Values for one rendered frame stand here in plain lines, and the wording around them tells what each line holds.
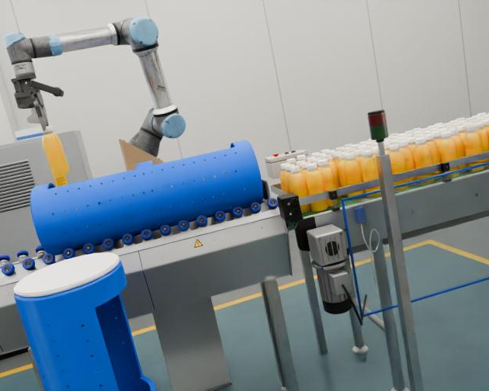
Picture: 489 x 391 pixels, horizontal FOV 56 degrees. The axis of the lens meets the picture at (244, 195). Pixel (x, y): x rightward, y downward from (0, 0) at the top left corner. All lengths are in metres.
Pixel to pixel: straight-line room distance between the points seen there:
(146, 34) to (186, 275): 1.01
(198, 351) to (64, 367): 1.21
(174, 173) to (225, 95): 2.99
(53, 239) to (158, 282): 0.43
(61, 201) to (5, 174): 1.60
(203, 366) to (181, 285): 0.67
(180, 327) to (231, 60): 3.08
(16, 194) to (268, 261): 2.00
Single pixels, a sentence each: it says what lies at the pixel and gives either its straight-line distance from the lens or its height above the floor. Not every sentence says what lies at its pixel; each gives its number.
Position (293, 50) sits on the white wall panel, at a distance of 5.00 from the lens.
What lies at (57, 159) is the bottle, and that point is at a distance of 1.93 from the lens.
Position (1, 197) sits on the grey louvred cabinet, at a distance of 3.44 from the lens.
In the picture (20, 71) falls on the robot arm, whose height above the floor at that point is 1.66.
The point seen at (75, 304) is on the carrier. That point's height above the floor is 0.99.
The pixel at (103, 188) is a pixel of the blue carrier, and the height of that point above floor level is 1.18.
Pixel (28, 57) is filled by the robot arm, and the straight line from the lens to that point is 1.95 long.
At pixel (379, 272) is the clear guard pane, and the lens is 1.95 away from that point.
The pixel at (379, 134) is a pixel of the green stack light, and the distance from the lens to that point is 1.71.
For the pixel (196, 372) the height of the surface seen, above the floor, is 0.13.
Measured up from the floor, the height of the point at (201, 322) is 0.38.
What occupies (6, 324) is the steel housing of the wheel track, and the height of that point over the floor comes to 0.75.
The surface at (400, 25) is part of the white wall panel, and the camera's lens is 5.63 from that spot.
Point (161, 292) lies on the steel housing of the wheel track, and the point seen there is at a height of 0.71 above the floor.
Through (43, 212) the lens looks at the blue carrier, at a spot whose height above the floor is 1.14.
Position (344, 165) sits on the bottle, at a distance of 1.97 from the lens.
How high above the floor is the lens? 1.38
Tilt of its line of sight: 11 degrees down
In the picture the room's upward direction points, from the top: 12 degrees counter-clockwise
